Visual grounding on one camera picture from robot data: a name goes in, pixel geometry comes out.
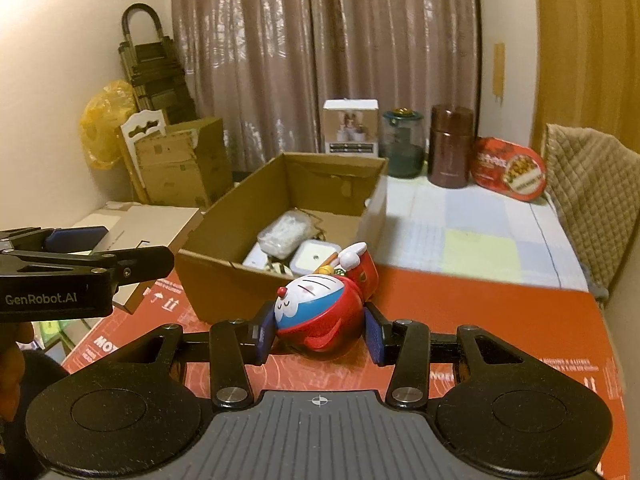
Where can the patterned pink curtain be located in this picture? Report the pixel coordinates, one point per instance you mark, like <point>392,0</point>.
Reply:
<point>325,50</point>

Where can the red oval food container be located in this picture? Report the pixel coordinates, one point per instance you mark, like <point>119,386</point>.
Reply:
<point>507,170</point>

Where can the red printed cardboard sheet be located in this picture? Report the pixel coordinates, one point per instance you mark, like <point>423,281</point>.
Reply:
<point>500,320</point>

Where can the white product box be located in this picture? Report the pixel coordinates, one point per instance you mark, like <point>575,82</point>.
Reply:
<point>350,127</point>

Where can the green glass jar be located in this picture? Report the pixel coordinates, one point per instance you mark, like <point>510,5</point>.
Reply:
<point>402,150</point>

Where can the bag of cotton swabs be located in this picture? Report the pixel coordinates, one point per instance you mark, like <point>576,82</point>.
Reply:
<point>282,232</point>

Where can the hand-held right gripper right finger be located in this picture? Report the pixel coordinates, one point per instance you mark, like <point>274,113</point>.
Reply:
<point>375,335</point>

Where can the brown thermos flask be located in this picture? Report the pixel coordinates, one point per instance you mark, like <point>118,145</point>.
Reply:
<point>450,150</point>

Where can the red blue cat toy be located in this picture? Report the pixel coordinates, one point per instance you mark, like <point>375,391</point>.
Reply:
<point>320,315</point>

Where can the chair with quilted cover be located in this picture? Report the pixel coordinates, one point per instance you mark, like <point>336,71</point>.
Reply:
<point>595,195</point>

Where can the person's left hand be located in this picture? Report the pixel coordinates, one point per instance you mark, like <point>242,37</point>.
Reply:
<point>12,365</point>

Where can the brown cardboard box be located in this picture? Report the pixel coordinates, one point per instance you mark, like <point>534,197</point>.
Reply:
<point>225,280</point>

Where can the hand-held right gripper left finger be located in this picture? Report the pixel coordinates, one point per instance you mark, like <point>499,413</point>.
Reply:
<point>265,332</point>

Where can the white square device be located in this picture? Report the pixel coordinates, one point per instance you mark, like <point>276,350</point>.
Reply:
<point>315,257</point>

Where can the white ornate chair back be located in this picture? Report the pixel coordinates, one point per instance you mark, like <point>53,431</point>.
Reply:
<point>142,127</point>

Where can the brown cardboard carton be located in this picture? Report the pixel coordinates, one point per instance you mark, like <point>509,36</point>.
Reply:
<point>185,165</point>

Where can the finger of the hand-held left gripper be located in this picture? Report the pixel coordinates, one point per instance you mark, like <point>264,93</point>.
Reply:
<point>140,262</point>
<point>75,239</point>

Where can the colourful printed box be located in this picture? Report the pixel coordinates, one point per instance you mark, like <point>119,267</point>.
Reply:
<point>55,335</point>

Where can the yellow plastic bag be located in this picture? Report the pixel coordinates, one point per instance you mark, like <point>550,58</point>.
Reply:
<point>102,130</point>

